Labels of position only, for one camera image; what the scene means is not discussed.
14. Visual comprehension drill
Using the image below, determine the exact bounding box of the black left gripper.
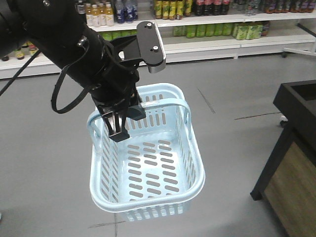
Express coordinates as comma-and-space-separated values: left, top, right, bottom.
93, 45, 146, 142

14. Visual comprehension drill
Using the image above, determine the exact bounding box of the light blue plastic basket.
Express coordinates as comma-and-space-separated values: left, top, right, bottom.
87, 83, 205, 221

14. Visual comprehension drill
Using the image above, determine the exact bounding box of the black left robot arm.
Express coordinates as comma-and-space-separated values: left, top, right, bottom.
0, 0, 145, 142

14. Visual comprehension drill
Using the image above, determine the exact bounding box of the white supermarket shelf unit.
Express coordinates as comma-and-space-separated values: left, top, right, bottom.
0, 0, 316, 80

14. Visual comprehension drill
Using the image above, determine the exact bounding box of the wooden black produce stand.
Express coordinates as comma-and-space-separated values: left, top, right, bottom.
250, 80, 316, 237

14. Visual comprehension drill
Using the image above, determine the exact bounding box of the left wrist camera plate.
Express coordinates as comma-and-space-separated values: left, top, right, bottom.
136, 21, 166, 74

